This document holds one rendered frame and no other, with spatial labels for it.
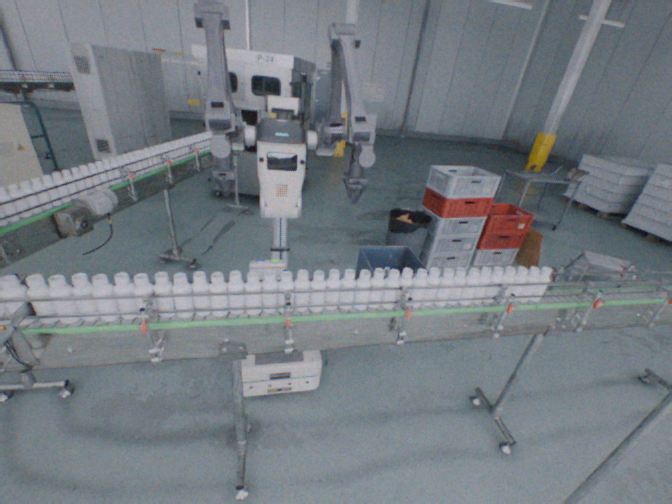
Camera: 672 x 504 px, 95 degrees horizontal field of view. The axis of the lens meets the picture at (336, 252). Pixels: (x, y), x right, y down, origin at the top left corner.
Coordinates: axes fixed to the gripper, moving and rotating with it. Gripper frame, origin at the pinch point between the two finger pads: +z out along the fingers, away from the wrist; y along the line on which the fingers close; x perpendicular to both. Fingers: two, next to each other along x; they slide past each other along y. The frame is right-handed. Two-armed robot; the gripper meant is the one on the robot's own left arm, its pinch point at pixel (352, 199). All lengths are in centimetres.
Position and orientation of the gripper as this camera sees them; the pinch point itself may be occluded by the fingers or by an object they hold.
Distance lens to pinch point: 119.1
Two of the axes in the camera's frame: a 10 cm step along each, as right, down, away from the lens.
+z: -1.0, 8.8, 4.7
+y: -1.9, -4.8, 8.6
